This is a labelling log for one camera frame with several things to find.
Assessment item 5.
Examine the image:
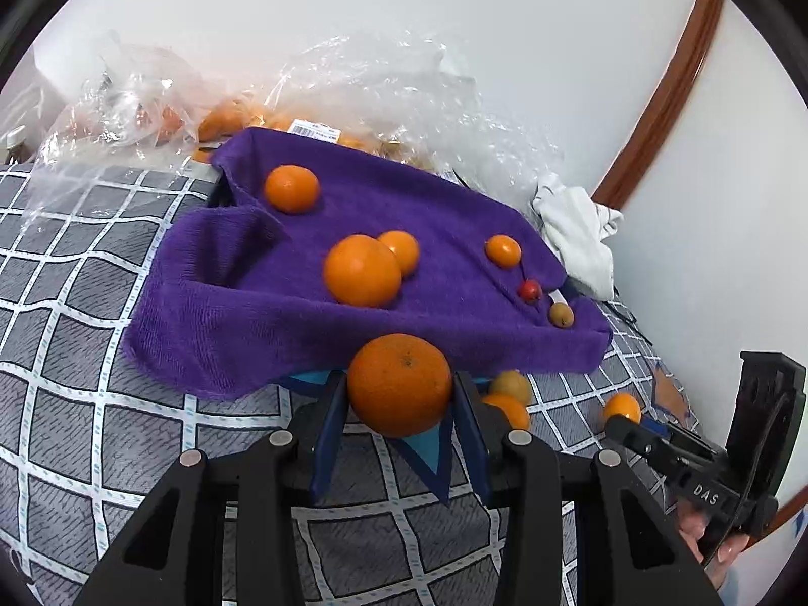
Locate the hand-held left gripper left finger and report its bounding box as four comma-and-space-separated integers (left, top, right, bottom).
71, 370, 350, 606

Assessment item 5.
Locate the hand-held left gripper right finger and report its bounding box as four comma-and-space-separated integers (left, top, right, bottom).
450, 369, 730, 606

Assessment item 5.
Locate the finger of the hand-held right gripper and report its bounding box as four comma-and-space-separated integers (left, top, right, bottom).
663, 425, 727, 462
602, 415, 701, 487

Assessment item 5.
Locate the orange tangerine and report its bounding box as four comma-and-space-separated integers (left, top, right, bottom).
264, 165, 321, 214
323, 234, 403, 308
481, 392, 531, 431
602, 392, 642, 425
377, 230, 421, 277
485, 235, 522, 269
347, 333, 454, 438

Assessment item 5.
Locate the purple towel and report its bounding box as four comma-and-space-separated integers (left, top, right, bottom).
123, 126, 612, 401

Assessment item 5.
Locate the person's right hand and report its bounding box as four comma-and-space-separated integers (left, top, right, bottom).
678, 498, 752, 588

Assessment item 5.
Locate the white crumpled cloth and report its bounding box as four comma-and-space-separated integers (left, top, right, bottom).
531, 173, 625, 299

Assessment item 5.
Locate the grey checkered bedsheet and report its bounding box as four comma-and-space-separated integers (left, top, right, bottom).
0, 161, 714, 606

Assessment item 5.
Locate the clear bag of oranges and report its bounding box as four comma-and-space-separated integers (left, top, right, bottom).
195, 97, 392, 159

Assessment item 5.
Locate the large crumpled clear plastic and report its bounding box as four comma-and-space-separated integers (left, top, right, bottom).
265, 28, 563, 190

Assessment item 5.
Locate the small clear plastic bag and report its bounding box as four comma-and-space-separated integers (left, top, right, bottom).
28, 28, 219, 168

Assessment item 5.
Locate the brown wooden door frame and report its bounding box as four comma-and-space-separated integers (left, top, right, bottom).
590, 0, 726, 209

